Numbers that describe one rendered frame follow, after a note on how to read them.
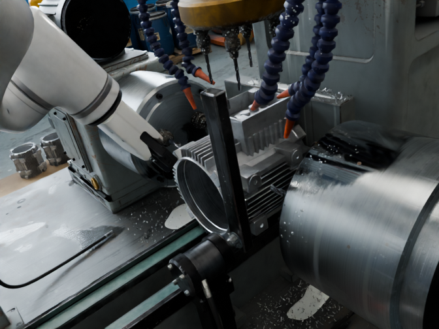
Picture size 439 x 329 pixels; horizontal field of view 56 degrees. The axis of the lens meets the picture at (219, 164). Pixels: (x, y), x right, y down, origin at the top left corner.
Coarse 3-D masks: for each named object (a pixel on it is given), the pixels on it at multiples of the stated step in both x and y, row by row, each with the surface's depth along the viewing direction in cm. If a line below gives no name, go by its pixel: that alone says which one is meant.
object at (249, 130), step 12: (240, 96) 79; (252, 96) 79; (276, 96) 76; (240, 108) 80; (264, 108) 71; (276, 108) 72; (240, 120) 68; (252, 120) 69; (264, 120) 71; (276, 120) 73; (240, 132) 69; (252, 132) 70; (264, 132) 72; (276, 132) 73; (252, 144) 71; (264, 144) 73; (252, 156) 71
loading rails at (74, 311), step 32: (192, 224) 82; (160, 256) 77; (256, 256) 77; (96, 288) 73; (128, 288) 73; (160, 288) 78; (256, 288) 80; (32, 320) 67; (64, 320) 68; (96, 320) 71; (128, 320) 65; (160, 320) 66; (192, 320) 71
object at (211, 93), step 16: (208, 96) 51; (224, 96) 51; (208, 112) 52; (224, 112) 52; (208, 128) 54; (224, 128) 52; (224, 144) 53; (224, 160) 55; (224, 176) 56; (240, 176) 57; (224, 192) 58; (240, 192) 58; (240, 208) 59; (240, 224) 59; (240, 240) 61
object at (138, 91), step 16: (128, 80) 95; (144, 80) 92; (160, 80) 89; (176, 80) 89; (192, 80) 91; (128, 96) 90; (144, 96) 86; (160, 96) 86; (176, 96) 89; (144, 112) 86; (160, 112) 87; (176, 112) 90; (192, 112) 93; (160, 128) 89; (176, 128) 91; (192, 128) 94; (112, 144) 93; (128, 160) 90; (144, 176) 90; (160, 176) 93
